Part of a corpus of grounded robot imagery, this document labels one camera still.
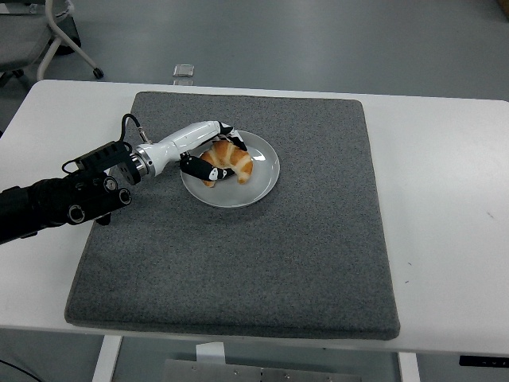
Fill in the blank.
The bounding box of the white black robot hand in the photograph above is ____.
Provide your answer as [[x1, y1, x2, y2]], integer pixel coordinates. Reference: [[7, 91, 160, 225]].
[[146, 119, 250, 183]]

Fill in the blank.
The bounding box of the golden croissant bread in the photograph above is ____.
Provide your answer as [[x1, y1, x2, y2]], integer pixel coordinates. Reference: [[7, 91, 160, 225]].
[[198, 141, 255, 187]]

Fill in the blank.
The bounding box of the white round plate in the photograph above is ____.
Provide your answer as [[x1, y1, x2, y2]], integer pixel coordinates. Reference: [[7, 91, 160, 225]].
[[181, 130, 281, 209]]

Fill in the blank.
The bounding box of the grey metal plate with screws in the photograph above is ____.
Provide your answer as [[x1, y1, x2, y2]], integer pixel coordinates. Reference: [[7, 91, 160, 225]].
[[162, 358, 365, 382]]

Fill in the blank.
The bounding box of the grey felt mat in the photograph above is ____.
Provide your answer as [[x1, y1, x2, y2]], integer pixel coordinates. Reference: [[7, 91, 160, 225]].
[[64, 91, 401, 341]]

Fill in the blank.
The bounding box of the grey office chair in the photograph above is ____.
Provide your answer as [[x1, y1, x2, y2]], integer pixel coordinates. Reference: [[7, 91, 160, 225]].
[[0, 0, 106, 88]]

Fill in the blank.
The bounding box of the white table leg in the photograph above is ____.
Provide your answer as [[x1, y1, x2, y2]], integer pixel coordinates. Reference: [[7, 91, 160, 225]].
[[91, 335, 123, 382], [397, 352, 422, 382]]

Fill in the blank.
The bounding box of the black table control panel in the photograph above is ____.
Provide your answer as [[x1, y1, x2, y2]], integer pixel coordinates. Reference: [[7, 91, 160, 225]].
[[459, 354, 509, 368]]

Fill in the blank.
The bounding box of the white table bracket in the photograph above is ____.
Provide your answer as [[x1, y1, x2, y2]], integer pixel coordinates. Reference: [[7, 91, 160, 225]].
[[195, 341, 227, 365]]

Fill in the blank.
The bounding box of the black floor cable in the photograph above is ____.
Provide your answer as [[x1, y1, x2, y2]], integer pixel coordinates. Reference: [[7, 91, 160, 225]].
[[0, 357, 33, 382]]

